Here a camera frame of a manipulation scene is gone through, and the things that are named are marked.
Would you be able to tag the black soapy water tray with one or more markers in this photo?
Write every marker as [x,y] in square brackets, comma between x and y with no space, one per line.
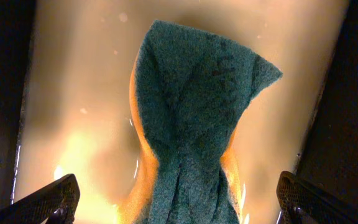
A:
[77,114]

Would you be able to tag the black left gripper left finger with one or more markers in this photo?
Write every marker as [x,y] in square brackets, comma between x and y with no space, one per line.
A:
[54,203]

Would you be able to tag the green and yellow sponge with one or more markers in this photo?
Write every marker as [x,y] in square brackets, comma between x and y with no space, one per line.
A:
[188,91]

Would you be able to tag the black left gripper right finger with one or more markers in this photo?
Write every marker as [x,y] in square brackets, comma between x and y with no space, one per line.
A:
[303,203]

